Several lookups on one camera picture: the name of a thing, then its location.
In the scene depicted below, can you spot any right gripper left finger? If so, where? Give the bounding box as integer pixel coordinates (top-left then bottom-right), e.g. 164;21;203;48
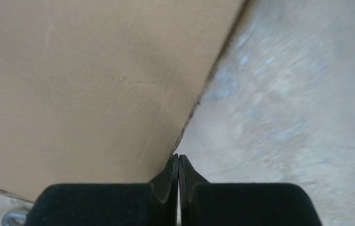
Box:
25;155;179;226

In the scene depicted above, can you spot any brown cardboard box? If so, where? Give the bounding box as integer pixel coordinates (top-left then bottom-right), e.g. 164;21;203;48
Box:
0;0;243;200

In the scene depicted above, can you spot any red handled adjustable wrench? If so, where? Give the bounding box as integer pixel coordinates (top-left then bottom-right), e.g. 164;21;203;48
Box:
1;208;29;226

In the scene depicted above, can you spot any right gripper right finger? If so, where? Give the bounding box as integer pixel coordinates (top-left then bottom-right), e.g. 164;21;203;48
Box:
179;155;322;226

